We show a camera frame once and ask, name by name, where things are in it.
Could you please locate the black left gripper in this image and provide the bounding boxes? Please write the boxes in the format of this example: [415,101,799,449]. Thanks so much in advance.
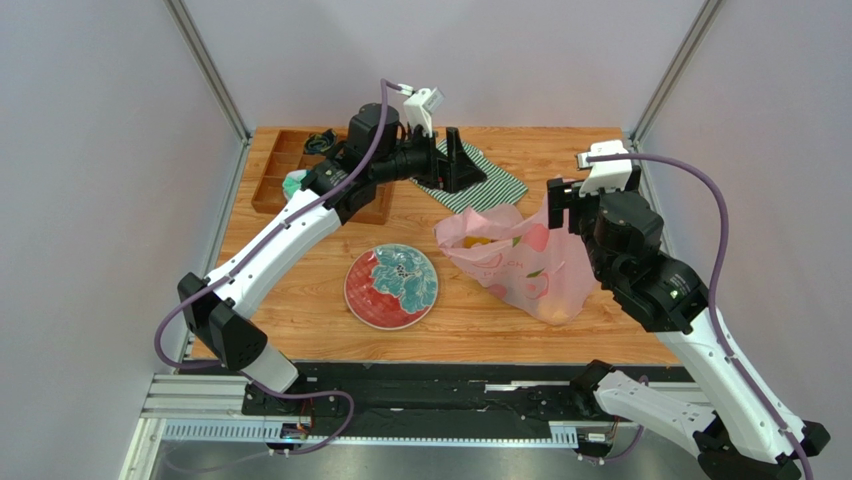
[372,123,488,196]

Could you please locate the pink plastic bag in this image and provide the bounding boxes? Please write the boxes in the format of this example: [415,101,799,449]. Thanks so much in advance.
[433,199,599,325]

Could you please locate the yellow banana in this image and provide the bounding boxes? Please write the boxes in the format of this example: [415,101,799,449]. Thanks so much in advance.
[462,236,494,249]

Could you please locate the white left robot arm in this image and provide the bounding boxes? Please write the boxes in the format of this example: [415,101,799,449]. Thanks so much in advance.
[177,103,487,393]

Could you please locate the green striped cloth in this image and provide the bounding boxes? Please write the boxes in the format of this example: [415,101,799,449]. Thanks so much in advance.
[412,141,528,214]

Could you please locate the patterned fruit plate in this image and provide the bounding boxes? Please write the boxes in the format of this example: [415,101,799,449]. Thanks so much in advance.
[343,244,439,331]

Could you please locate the dark green item in tray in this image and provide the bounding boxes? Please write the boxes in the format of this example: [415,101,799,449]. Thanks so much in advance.
[303,129,338,155]

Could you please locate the teal patterned socks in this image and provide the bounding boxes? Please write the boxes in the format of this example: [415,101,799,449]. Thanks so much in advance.
[282,169,309,202]

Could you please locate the wooden compartment tray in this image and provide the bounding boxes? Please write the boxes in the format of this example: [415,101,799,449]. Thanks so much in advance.
[251,127,394,225]

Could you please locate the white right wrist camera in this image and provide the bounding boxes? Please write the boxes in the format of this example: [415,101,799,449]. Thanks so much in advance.
[577,140,633,197]

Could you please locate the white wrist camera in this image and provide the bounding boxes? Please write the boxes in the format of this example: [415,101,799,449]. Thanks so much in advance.
[577,140,633,197]
[403,87,445,138]

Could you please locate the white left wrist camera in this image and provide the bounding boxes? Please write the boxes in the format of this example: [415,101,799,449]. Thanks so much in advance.
[403,87,445,138]

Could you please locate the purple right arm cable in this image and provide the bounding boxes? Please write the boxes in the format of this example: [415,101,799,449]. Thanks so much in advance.
[585,152,817,480]

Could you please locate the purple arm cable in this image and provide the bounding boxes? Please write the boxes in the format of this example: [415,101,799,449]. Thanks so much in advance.
[153,78,417,457]
[585,152,817,480]

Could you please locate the aluminium frame post right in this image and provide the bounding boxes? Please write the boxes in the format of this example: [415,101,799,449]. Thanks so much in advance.
[629,0,726,148]

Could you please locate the aluminium frame post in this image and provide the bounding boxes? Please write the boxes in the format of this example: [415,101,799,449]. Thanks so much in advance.
[629,0,726,148]
[163,0,252,145]

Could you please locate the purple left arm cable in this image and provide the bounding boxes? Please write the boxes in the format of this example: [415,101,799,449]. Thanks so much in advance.
[153,78,417,457]

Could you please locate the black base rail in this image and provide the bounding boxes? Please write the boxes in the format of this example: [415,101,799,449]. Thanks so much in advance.
[240,361,694,442]

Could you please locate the aluminium frame post left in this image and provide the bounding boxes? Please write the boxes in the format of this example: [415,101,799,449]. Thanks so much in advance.
[163,0,252,145]

